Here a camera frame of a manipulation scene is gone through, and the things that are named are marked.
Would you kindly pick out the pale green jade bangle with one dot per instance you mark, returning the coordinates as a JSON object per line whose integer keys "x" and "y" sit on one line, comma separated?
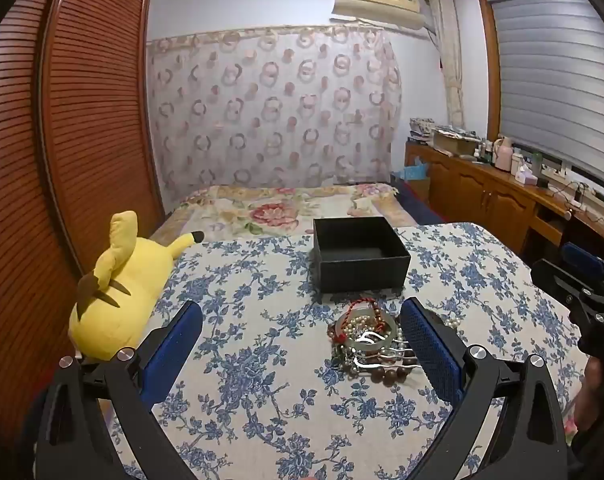
{"x": 369, "y": 345}

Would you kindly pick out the person's right forearm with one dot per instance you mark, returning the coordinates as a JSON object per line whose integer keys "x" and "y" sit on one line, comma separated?
{"x": 602, "y": 435}

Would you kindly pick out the patterned storage box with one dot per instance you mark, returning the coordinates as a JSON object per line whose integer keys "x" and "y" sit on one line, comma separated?
{"x": 421, "y": 130}

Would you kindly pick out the dark blue bedding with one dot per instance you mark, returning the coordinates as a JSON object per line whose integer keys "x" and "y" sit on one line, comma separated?
{"x": 417, "y": 205}

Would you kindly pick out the cluster of small bottles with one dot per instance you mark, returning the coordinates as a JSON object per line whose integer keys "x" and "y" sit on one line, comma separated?
{"x": 484, "y": 154}

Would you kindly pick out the wooden window frame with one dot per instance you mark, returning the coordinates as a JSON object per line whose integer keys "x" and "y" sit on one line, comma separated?
{"x": 493, "y": 85}

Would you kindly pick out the blue floral tablecloth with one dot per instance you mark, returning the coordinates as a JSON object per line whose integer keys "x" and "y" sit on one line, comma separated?
{"x": 262, "y": 360}

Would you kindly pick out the grey window blind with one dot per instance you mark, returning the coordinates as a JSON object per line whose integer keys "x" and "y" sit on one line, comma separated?
{"x": 552, "y": 75}

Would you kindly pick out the wooden cabinet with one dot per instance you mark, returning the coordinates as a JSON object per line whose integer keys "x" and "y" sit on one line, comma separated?
{"x": 487, "y": 195}

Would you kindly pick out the beige air conditioner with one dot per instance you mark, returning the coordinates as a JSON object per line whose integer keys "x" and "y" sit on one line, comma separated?
{"x": 377, "y": 2}

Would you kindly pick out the beige window curtain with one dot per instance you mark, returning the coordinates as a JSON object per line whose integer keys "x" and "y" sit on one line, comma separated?
{"x": 449, "y": 60}

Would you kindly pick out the white bottle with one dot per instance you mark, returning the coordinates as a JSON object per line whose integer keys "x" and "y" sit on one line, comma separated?
{"x": 517, "y": 161}

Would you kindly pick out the green cup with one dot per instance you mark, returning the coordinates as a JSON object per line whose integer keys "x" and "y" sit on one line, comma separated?
{"x": 536, "y": 161}

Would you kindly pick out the yellow plush toy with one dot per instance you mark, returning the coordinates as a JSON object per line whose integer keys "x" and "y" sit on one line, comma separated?
{"x": 127, "y": 280}

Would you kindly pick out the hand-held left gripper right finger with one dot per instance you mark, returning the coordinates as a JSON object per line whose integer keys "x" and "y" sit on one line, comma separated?
{"x": 429, "y": 345}

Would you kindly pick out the floral bed blanket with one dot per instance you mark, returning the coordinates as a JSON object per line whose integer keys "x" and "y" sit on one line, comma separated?
{"x": 282, "y": 210}

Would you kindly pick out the wooden louvered wardrobe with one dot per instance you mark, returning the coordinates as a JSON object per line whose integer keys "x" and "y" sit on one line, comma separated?
{"x": 92, "y": 110}

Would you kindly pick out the pink tissue pack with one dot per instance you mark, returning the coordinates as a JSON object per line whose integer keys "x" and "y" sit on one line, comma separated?
{"x": 526, "y": 176}

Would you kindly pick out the pink thermos jug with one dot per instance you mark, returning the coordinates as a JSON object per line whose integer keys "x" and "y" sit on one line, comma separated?
{"x": 504, "y": 157}

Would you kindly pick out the circle patterned sheer curtain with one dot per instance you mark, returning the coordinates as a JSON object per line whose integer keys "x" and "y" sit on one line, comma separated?
{"x": 272, "y": 110}

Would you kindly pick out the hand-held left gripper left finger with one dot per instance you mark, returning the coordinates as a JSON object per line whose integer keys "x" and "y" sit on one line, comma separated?
{"x": 174, "y": 345}

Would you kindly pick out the cardboard box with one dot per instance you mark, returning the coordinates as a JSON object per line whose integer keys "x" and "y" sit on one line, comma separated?
{"x": 454, "y": 145}

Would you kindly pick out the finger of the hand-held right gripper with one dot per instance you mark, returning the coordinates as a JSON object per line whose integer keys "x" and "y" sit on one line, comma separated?
{"x": 582, "y": 258}
{"x": 562, "y": 280}

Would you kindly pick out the black jewelry box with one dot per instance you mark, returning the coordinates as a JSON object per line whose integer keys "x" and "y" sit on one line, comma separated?
{"x": 362, "y": 275}

